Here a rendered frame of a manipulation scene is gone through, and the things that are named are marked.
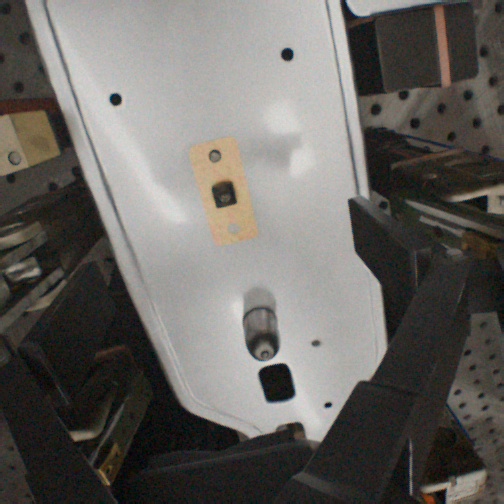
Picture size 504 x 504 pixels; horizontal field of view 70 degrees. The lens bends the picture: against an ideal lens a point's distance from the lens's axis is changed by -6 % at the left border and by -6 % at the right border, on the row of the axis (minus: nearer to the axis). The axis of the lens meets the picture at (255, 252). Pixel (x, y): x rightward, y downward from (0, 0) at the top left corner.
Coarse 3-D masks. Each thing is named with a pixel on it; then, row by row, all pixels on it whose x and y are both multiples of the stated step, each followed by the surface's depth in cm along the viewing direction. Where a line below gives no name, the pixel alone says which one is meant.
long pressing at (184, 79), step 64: (64, 0) 24; (128, 0) 25; (192, 0) 25; (256, 0) 25; (320, 0) 25; (64, 64) 26; (128, 64) 26; (192, 64) 27; (256, 64) 27; (320, 64) 27; (64, 128) 27; (128, 128) 28; (192, 128) 28; (256, 128) 29; (320, 128) 29; (128, 192) 30; (192, 192) 30; (256, 192) 30; (320, 192) 31; (128, 256) 31; (192, 256) 32; (256, 256) 33; (320, 256) 33; (192, 320) 35; (320, 320) 36; (384, 320) 37; (192, 384) 37; (256, 384) 38; (320, 384) 39
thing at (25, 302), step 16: (32, 240) 24; (0, 256) 22; (16, 256) 23; (0, 272) 21; (48, 272) 26; (0, 288) 22; (16, 288) 24; (32, 288) 24; (48, 288) 25; (0, 304) 22; (16, 304) 22; (0, 320) 20
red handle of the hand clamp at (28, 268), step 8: (32, 256) 24; (16, 264) 24; (24, 264) 24; (32, 264) 24; (40, 264) 25; (8, 272) 24; (16, 272) 24; (24, 272) 24; (32, 272) 24; (40, 272) 25; (8, 280) 24; (16, 280) 24; (24, 280) 24; (32, 280) 25
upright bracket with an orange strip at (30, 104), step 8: (0, 104) 27; (8, 104) 28; (16, 104) 29; (24, 104) 30; (32, 104) 32; (40, 104) 33; (48, 104) 35; (0, 112) 26; (8, 112) 28; (16, 112) 29; (56, 112) 36
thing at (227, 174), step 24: (216, 144) 29; (192, 168) 29; (216, 168) 29; (240, 168) 29; (216, 192) 29; (240, 192) 30; (216, 216) 31; (240, 216) 31; (216, 240) 31; (240, 240) 32
